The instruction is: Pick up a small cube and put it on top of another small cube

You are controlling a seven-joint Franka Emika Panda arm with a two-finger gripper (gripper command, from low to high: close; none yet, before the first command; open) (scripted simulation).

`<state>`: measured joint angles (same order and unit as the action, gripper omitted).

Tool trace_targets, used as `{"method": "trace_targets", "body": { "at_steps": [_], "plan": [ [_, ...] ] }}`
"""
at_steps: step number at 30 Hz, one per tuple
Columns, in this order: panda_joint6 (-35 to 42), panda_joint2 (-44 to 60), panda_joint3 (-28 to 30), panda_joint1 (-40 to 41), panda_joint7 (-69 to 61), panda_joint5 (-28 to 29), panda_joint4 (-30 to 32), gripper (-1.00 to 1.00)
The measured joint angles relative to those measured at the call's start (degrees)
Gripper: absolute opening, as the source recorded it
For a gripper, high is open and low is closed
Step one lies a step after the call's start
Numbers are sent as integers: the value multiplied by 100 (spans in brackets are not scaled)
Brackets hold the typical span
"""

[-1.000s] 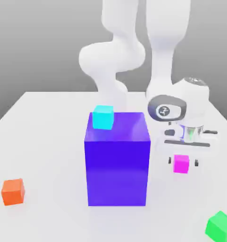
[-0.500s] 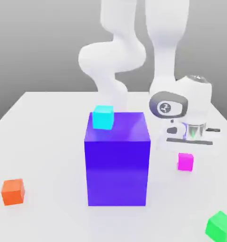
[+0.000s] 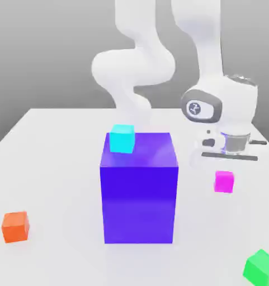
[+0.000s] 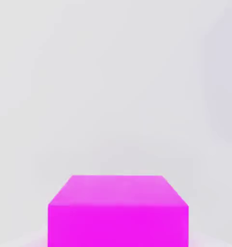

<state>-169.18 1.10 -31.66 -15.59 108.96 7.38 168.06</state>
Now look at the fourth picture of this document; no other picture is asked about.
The small magenta cube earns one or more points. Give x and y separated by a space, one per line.
118 216

